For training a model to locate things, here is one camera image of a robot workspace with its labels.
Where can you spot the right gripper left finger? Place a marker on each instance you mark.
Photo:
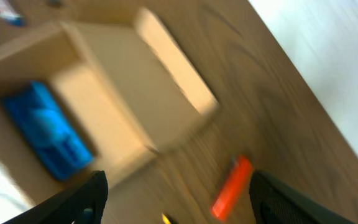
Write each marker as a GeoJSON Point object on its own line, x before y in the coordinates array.
{"type": "Point", "coordinates": [83, 203]}

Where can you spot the blue plastic holder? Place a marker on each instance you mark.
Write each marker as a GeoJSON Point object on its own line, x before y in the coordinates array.
{"type": "Point", "coordinates": [43, 124]}

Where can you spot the blue whiteboard marker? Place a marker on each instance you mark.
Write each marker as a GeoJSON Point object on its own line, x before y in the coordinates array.
{"type": "Point", "coordinates": [10, 15]}

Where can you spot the cardboard box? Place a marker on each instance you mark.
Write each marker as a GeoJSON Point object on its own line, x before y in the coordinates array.
{"type": "Point", "coordinates": [121, 79]}

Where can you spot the red stapler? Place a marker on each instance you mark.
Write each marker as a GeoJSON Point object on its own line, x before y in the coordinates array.
{"type": "Point", "coordinates": [232, 188]}

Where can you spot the black tape dispenser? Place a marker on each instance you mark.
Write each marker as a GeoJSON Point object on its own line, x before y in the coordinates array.
{"type": "Point", "coordinates": [167, 219]}

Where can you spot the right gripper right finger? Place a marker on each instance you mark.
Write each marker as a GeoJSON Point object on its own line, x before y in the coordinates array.
{"type": "Point", "coordinates": [275, 202]}

